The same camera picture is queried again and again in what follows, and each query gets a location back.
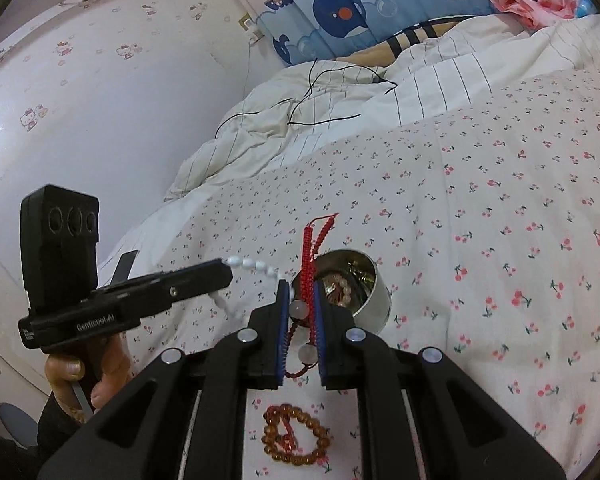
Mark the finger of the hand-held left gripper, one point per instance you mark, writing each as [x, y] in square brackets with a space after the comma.
[190, 280]

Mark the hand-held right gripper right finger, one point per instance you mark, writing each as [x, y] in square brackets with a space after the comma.
[336, 345]

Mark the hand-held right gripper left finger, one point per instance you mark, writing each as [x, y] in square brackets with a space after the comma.
[266, 345]

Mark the round silver metal tin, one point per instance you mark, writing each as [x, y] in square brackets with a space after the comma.
[376, 310]

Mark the person's left forearm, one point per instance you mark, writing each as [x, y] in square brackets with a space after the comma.
[55, 430]

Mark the person's left hand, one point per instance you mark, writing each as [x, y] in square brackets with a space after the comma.
[66, 367]

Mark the white striped duvet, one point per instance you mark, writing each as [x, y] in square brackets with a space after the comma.
[260, 135]

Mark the cherry print bed sheet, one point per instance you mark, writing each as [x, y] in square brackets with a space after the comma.
[480, 210]

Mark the blue whale pattern pillow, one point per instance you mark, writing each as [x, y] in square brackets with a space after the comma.
[340, 5]

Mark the plaid striped pillow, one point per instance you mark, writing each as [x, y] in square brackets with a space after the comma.
[410, 35]

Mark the pink cloth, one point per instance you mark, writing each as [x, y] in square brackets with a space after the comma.
[530, 2]

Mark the light blue patterned cloth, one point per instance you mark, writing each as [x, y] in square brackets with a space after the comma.
[584, 6]

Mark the white wall charger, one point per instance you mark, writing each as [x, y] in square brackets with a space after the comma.
[252, 27]

